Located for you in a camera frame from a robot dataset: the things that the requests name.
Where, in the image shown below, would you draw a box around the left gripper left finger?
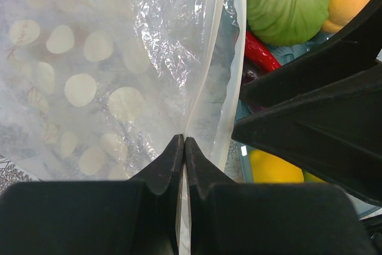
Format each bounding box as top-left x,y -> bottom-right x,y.
1,135 -> 184,254

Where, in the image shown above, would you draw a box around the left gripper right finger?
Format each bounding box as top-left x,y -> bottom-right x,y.
184,137 -> 379,254

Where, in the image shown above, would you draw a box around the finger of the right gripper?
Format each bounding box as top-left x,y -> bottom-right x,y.
232,65 -> 381,206
239,0 -> 381,107

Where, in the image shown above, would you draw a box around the green cabbage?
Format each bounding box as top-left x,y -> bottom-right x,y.
247,0 -> 329,46

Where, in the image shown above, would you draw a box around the clear zip top bag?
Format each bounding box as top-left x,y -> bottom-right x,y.
1,0 -> 246,254

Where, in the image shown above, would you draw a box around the clear blue plastic tray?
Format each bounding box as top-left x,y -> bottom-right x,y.
227,34 -> 381,219

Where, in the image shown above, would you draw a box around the orange green mango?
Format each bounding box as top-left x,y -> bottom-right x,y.
303,171 -> 326,183

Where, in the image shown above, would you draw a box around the yellow lemon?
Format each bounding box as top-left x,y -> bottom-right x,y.
249,150 -> 304,183

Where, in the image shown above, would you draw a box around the red chili pepper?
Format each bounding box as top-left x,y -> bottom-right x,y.
244,31 -> 281,73

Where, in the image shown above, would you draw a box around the purple eggplant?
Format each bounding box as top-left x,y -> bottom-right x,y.
241,67 -> 263,113

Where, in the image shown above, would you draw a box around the floral table mat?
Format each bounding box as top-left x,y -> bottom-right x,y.
0,156 -> 39,193

